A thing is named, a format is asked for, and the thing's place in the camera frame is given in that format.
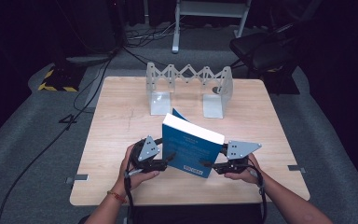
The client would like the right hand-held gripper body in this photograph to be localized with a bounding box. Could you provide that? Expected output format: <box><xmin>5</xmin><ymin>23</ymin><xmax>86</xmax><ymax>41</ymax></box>
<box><xmin>213</xmin><ymin>140</ymin><xmax>263</xmax><ymax>175</ymax></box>

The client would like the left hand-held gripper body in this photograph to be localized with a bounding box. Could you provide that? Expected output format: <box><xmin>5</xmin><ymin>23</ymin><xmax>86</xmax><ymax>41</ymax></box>
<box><xmin>130</xmin><ymin>134</ymin><xmax>170</xmax><ymax>174</ymax></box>

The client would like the blue book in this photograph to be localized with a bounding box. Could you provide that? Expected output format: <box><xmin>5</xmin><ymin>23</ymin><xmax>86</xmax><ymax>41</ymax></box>
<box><xmin>161</xmin><ymin>107</ymin><xmax>226</xmax><ymax>179</ymax></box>

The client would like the person's right hand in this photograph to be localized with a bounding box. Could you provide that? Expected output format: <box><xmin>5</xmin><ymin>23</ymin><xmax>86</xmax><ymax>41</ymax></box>
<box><xmin>224</xmin><ymin>153</ymin><xmax>263</xmax><ymax>185</ymax></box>

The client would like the person's left hand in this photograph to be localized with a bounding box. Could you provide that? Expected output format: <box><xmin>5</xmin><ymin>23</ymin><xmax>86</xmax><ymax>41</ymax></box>
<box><xmin>118</xmin><ymin>144</ymin><xmax>161</xmax><ymax>191</ymax></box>

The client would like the grey expandable metal book rack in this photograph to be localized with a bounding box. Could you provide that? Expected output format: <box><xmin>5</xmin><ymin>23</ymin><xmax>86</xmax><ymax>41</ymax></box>
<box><xmin>145</xmin><ymin>62</ymin><xmax>235</xmax><ymax>120</ymax></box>

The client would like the person's dark clothing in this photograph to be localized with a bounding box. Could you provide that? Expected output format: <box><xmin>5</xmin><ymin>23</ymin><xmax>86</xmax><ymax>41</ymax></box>
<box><xmin>130</xmin><ymin>203</ymin><xmax>266</xmax><ymax>224</ymax></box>

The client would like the black chair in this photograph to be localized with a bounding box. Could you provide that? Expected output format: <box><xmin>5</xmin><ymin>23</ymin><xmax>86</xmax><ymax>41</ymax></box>
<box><xmin>228</xmin><ymin>21</ymin><xmax>304</xmax><ymax>95</ymax></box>

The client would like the yellow and black striped base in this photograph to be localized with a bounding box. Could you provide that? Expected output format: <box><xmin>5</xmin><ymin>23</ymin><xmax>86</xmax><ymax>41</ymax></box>
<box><xmin>37</xmin><ymin>65</ymin><xmax>88</xmax><ymax>93</ymax></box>

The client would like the right hand-held gripper cable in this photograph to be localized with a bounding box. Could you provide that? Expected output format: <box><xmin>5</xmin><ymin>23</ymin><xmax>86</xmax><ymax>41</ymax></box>
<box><xmin>247</xmin><ymin>163</ymin><xmax>269</xmax><ymax>224</ymax></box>

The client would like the hand-held gripper cable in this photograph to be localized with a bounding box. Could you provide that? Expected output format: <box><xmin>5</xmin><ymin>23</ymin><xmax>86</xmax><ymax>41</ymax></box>
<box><xmin>247</xmin><ymin>163</ymin><xmax>269</xmax><ymax>224</ymax></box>
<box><xmin>123</xmin><ymin>168</ymin><xmax>135</xmax><ymax>224</ymax></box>

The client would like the left hand-held gripper cable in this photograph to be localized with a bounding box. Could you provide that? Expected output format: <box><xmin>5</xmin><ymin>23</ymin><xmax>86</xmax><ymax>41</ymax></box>
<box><xmin>123</xmin><ymin>168</ymin><xmax>135</xmax><ymax>224</ymax></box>

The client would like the red and gold bracelet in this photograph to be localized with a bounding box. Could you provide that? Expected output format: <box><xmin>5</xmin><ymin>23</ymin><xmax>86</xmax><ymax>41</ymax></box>
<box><xmin>106</xmin><ymin>189</ymin><xmax>128</xmax><ymax>205</ymax></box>

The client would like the grey table bracket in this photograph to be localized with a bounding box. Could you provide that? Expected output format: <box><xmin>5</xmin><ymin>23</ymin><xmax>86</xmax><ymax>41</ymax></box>
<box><xmin>65</xmin><ymin>174</ymin><xmax>90</xmax><ymax>185</ymax></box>
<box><xmin>286</xmin><ymin>164</ymin><xmax>307</xmax><ymax>175</ymax></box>

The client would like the long black floor cable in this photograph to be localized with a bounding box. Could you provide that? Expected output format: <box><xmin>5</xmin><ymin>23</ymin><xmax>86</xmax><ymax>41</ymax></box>
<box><xmin>0</xmin><ymin>46</ymin><xmax>119</xmax><ymax>224</ymax></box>

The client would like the bundle of floor cables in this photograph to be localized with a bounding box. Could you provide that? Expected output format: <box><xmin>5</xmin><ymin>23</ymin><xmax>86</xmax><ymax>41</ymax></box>
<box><xmin>124</xmin><ymin>21</ymin><xmax>178</xmax><ymax>49</ymax></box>

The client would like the white metal stand frame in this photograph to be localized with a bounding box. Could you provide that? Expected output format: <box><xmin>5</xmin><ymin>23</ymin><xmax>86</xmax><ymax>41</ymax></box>
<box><xmin>171</xmin><ymin>0</ymin><xmax>253</xmax><ymax>54</ymax></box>

